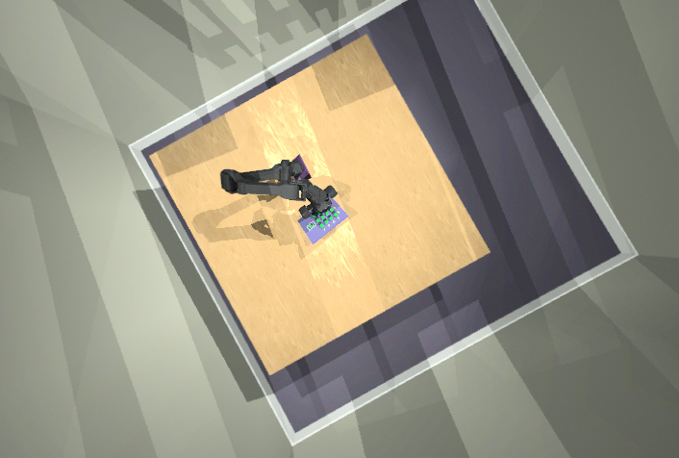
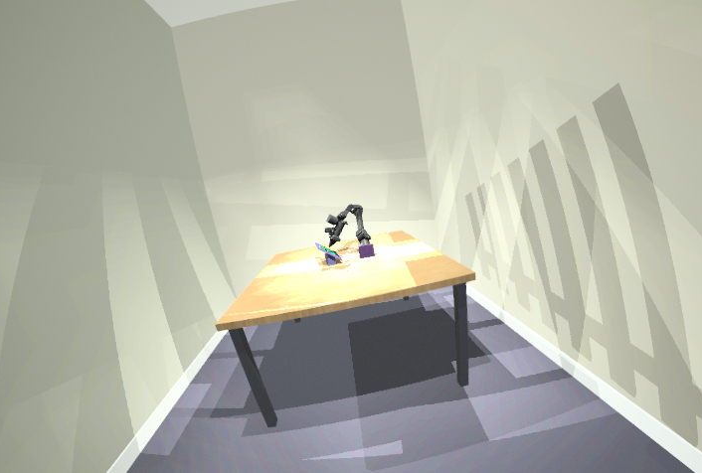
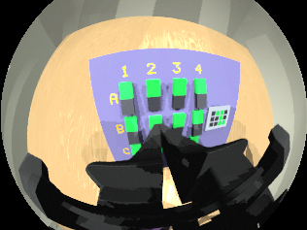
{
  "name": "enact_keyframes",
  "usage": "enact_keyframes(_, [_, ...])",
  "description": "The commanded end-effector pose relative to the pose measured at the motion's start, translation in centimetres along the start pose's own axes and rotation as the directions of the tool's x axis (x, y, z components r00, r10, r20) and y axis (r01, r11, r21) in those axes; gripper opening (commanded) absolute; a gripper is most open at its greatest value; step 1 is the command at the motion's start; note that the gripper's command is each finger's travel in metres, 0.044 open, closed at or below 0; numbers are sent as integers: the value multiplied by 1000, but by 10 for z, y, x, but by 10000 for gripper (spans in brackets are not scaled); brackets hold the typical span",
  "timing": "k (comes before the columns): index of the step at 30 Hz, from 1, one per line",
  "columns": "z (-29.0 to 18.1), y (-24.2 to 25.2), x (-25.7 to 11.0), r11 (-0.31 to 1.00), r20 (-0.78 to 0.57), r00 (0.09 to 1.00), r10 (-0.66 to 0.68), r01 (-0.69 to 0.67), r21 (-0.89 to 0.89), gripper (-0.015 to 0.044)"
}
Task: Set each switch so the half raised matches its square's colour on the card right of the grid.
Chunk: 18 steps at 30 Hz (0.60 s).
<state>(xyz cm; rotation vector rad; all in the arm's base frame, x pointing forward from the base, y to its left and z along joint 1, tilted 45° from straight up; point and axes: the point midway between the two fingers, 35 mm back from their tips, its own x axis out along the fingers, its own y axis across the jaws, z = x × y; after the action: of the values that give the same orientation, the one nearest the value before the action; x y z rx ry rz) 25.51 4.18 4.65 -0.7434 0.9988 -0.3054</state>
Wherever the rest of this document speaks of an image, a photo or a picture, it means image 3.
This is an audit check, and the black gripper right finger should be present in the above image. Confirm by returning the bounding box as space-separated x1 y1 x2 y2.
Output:
157 123 248 205

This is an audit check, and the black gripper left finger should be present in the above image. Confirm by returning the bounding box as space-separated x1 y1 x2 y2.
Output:
85 123 164 202

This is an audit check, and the lavender switch panel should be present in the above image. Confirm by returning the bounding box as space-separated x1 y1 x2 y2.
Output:
89 48 240 161

